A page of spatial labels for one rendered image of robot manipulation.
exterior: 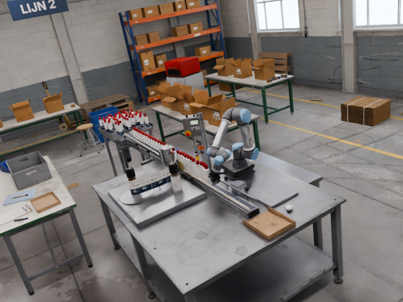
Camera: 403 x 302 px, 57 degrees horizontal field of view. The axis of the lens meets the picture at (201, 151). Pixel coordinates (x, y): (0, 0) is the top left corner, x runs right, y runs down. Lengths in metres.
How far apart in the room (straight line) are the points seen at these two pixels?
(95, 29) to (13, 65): 2.28
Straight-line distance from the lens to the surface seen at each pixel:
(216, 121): 5.23
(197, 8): 11.09
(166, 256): 2.77
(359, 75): 8.89
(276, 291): 3.24
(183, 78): 8.81
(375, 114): 6.89
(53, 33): 10.62
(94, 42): 10.83
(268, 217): 2.96
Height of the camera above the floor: 2.47
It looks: 22 degrees down
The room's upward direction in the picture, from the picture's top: 11 degrees counter-clockwise
